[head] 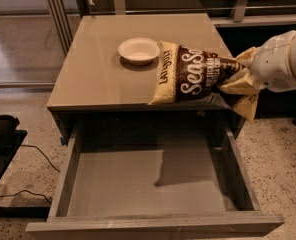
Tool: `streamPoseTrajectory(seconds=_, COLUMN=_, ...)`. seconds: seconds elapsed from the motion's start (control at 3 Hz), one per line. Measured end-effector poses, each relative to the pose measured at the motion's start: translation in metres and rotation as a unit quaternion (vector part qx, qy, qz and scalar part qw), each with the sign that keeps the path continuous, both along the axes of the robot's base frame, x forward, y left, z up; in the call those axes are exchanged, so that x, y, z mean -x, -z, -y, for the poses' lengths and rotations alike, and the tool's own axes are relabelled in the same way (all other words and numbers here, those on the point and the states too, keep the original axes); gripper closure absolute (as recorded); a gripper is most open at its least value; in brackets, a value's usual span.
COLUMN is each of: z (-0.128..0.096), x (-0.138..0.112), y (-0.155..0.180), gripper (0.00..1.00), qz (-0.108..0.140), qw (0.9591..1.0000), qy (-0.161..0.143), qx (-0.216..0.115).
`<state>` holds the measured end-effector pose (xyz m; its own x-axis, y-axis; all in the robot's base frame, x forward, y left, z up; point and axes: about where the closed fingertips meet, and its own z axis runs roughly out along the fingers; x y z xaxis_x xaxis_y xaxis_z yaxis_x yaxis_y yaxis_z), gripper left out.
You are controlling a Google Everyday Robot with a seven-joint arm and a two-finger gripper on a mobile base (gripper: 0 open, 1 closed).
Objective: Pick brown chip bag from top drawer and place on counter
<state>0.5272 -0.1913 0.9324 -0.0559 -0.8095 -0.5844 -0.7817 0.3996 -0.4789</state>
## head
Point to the brown sea salt chip bag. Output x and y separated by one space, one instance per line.
186 74

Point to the open grey top drawer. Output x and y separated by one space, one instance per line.
171 184

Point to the white paper bowl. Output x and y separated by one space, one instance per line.
139 51

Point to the metal railing frame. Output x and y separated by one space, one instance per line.
241 23

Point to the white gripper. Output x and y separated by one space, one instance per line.
274 64

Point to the black equipment base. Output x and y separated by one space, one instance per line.
10 141

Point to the grey cabinet with glossy top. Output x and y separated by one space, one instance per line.
98 90

